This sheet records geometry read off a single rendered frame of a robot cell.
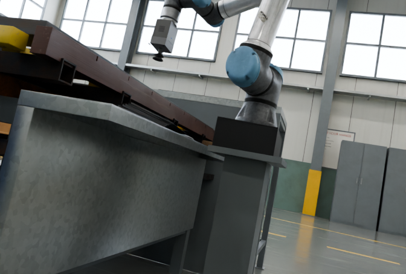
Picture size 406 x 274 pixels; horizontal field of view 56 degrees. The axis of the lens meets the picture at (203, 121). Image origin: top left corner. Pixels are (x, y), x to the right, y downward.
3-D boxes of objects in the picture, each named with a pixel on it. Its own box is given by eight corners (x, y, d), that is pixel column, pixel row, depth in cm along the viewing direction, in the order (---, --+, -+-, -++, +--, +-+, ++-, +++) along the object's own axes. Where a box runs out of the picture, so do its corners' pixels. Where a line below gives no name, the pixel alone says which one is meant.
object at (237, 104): (91, 86, 263) (92, 80, 264) (130, 104, 320) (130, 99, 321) (281, 113, 226) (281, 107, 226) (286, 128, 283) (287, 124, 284)
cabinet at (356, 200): (330, 221, 894) (342, 139, 918) (328, 219, 940) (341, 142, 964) (376, 230, 865) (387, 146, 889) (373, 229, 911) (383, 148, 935)
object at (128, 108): (57, 101, 83) (61, 84, 84) (135, 128, 121) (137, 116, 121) (107, 109, 80) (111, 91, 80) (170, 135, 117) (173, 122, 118)
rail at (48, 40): (29, 52, 80) (36, 25, 81) (212, 143, 234) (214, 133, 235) (45, 54, 79) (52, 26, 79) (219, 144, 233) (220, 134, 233)
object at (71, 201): (-32, 291, 69) (17, 104, 73) (185, 226, 193) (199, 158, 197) (-15, 297, 68) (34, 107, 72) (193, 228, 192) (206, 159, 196)
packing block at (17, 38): (-15, 40, 81) (-10, 23, 82) (3, 49, 86) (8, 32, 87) (8, 43, 80) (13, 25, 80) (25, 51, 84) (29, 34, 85)
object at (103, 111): (17, 104, 73) (21, 89, 74) (199, 158, 197) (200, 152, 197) (108, 120, 68) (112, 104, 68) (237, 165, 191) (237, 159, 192)
